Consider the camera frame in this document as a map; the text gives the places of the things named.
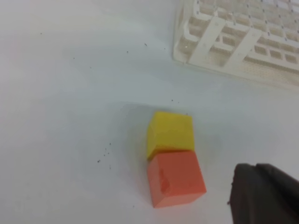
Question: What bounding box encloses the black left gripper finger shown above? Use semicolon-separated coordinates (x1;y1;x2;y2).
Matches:
229;163;299;224

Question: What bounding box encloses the white plastic test tube rack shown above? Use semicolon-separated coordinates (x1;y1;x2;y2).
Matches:
173;0;299;89

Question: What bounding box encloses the orange foam cube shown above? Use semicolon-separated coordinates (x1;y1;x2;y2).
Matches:
147;151;206;209

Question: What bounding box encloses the yellow foam cube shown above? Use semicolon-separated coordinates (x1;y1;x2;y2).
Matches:
147;111;195;161

